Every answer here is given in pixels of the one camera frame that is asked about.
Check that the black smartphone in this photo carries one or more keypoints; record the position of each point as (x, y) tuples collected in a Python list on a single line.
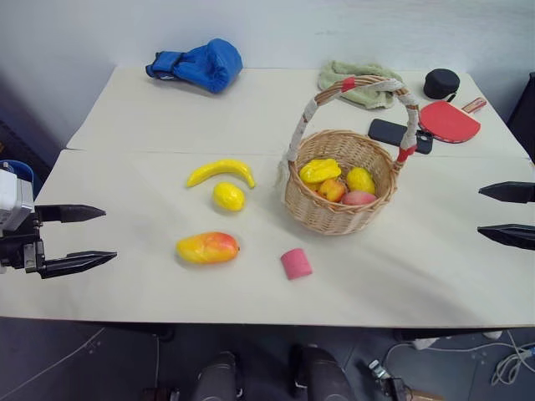
[(395, 134)]

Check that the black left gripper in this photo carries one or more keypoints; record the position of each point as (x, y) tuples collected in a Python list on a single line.
[(16, 250)]

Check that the black round case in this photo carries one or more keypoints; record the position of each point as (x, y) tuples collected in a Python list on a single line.
[(441, 82)]

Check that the pink red peach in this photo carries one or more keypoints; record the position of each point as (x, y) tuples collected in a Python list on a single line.
[(358, 197)]

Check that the small black device on floor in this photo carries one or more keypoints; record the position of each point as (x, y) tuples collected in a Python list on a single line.
[(386, 378)]

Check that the black chair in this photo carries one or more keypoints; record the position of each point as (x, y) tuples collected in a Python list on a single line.
[(522, 113)]

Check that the yellow starfruit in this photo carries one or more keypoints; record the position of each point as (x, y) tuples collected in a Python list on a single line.
[(319, 170)]

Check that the blue boxing glove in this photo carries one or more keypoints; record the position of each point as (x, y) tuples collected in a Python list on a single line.
[(200, 64)]

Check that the yellow lemon in basket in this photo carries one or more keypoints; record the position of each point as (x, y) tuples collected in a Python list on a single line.
[(360, 179)]

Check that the pink cylindrical block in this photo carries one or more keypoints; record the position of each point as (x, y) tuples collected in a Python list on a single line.
[(296, 263)]

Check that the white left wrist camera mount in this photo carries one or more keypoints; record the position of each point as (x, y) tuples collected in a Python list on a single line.
[(12, 196)]

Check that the red yellow apple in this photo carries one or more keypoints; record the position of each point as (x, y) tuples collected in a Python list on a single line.
[(332, 190)]

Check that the green towel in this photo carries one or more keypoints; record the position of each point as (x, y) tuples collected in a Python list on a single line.
[(355, 79)]

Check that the yellow banana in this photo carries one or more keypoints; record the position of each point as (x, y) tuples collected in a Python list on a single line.
[(219, 170)]

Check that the red table tennis paddle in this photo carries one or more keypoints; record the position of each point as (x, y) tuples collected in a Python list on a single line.
[(449, 121)]

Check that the dark rounded robot leg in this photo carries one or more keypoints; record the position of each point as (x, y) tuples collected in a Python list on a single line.
[(217, 378), (322, 374)]

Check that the yellow red mango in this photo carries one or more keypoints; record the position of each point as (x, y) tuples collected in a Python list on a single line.
[(207, 247)]

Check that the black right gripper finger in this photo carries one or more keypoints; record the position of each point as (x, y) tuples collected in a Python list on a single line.
[(510, 236), (510, 191)]

